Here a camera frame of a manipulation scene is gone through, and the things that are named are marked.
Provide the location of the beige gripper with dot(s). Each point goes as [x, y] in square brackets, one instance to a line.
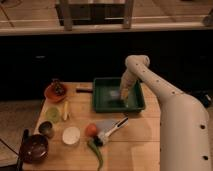
[128, 80]

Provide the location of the pale blue sponge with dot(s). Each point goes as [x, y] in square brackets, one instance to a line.
[115, 94]

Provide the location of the wooden chair frame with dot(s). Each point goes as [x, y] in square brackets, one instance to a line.
[94, 12]

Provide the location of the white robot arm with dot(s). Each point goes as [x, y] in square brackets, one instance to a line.
[184, 138]

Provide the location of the dark pinecone item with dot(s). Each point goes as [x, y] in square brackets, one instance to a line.
[57, 87]

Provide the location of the orange bowl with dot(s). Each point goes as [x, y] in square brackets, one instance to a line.
[51, 96]

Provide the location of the green chili pepper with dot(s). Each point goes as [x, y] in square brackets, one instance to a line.
[96, 151]

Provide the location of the black spoon handle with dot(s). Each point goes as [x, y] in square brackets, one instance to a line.
[19, 160]

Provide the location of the dark red bowl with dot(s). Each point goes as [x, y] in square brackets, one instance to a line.
[34, 149]

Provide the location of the small metal cup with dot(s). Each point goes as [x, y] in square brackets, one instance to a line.
[46, 129]

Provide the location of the white round plate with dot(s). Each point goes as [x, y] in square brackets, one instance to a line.
[71, 135]

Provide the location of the green plastic tray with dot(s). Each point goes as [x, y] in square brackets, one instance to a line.
[103, 103]

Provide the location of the orange tomato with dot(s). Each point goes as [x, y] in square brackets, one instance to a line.
[91, 130]

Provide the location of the green plastic cup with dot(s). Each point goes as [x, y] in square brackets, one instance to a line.
[52, 114]

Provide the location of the grey cloth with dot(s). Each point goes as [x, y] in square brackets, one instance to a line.
[105, 125]

